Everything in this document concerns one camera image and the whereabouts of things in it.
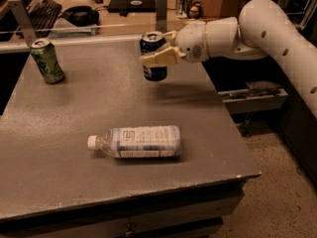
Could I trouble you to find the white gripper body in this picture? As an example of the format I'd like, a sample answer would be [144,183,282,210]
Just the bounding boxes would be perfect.
[175,22,209,62]

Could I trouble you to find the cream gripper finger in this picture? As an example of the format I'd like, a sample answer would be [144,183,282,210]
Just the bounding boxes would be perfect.
[140,47,186,67]
[163,31,177,47]

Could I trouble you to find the blue pepsi can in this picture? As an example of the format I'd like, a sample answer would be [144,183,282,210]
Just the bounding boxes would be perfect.
[140,31,167,81]

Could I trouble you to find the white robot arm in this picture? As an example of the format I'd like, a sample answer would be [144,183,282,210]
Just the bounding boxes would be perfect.
[141,0,317,117]

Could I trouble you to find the clear plastic water bottle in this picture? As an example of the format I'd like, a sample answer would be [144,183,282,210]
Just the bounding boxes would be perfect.
[87,125,181,159]

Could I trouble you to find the green soda can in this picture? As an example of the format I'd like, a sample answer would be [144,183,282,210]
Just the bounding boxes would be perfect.
[30,38,65,84]

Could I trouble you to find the cans on back desk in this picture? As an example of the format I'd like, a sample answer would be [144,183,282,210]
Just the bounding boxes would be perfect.
[175,0,192,18]

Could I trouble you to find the black laptop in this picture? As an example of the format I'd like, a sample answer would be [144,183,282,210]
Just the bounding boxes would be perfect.
[108,0,156,13]

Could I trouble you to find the black headphones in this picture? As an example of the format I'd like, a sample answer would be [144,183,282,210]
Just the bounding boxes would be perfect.
[60,6,99,27]

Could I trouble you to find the black keyboard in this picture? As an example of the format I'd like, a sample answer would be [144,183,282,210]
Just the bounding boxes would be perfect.
[29,0,62,38]

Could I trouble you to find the grey metal bracket centre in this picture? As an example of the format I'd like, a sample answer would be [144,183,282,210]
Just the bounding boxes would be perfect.
[156,0,167,33]

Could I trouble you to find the grey drawer rail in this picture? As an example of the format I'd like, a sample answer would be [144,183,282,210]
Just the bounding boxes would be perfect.
[218,80,288,114]

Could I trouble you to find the grey metal bracket left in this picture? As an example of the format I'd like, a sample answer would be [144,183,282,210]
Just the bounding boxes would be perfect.
[8,0,38,46]

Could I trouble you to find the drawer handle knob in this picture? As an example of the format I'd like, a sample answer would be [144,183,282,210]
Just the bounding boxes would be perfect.
[124,223,136,238]

